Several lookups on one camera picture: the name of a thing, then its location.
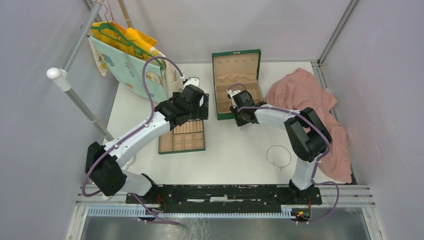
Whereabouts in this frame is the yellow garment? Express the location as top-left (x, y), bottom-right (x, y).
top-left (90, 21), bottom-right (159, 62)

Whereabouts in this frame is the green jewelry tray insert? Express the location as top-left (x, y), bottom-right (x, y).
top-left (158, 120), bottom-right (206, 155)

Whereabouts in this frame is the silver bangle bracelet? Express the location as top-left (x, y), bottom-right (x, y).
top-left (266, 145), bottom-right (293, 171)

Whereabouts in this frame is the metal clothes rack pole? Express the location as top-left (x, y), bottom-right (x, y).
top-left (46, 0), bottom-right (114, 141)

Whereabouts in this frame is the green jewelry box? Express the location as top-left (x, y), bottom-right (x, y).
top-left (211, 49), bottom-right (264, 121)

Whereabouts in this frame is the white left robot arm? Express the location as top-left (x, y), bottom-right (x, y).
top-left (81, 84), bottom-right (209, 204)

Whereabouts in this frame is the green clothes hanger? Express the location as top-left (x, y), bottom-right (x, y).
top-left (90, 21), bottom-right (166, 71)

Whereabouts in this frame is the aluminium frame rail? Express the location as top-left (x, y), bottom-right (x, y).
top-left (311, 0), bottom-right (360, 93)

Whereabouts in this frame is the white cartoon print garment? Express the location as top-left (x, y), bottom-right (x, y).
top-left (89, 46), bottom-right (189, 102)

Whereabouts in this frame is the pink crumpled garment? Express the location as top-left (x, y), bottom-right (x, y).
top-left (265, 68), bottom-right (352, 184)

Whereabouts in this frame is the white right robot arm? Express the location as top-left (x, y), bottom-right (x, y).
top-left (227, 89), bottom-right (332, 204)

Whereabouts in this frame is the mint cartoon print garment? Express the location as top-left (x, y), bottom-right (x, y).
top-left (88, 36), bottom-right (169, 103)

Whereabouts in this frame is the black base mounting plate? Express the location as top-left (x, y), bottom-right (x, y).
top-left (125, 184), bottom-right (323, 214)

